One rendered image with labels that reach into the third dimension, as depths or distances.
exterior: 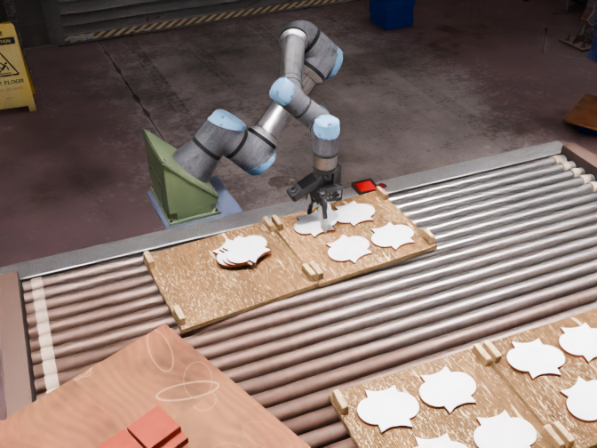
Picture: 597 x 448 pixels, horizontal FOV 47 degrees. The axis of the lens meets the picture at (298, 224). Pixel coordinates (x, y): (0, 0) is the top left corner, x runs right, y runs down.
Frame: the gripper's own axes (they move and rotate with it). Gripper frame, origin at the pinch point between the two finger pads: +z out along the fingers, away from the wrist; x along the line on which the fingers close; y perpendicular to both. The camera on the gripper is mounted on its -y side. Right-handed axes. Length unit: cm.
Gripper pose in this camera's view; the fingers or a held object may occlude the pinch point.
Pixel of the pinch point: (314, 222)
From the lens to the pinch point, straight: 215.9
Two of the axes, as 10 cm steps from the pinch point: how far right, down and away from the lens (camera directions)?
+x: -4.4, -5.1, 7.4
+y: 9.0, -2.2, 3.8
